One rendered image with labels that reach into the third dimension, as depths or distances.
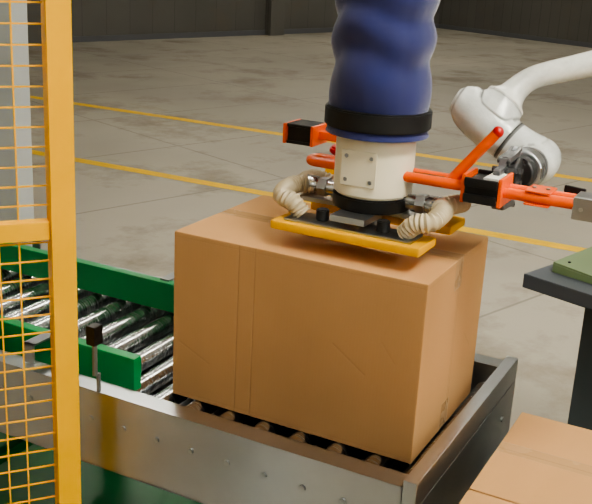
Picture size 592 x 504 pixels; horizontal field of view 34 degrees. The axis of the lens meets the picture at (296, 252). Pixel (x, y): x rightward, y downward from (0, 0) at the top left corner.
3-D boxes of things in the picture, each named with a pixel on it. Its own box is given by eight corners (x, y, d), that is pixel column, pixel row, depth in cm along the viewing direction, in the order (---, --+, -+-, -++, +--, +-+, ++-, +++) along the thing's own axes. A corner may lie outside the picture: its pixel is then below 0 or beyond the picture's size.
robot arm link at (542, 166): (545, 189, 220) (538, 194, 214) (505, 182, 223) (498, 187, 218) (550, 149, 217) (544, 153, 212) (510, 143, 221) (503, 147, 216)
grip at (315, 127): (282, 142, 243) (283, 122, 242) (298, 137, 250) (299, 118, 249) (312, 147, 239) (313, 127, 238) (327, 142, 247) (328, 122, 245)
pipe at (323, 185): (274, 210, 209) (275, 184, 207) (326, 187, 230) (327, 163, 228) (423, 238, 194) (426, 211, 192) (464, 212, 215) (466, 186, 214)
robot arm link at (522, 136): (531, 199, 222) (487, 162, 224) (548, 186, 235) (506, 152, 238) (561, 162, 216) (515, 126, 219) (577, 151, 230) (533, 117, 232)
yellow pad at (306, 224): (269, 228, 208) (270, 205, 207) (291, 218, 217) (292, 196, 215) (418, 258, 194) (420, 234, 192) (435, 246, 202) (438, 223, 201)
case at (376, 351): (171, 393, 229) (174, 230, 217) (256, 337, 263) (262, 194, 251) (410, 465, 203) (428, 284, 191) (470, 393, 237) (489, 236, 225)
